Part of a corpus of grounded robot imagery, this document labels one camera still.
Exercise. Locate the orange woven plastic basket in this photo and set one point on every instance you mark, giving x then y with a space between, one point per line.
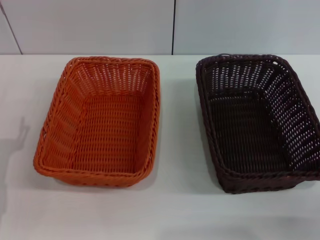
112 130

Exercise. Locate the dark brown woven plastic basket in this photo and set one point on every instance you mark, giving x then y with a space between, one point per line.
247 135

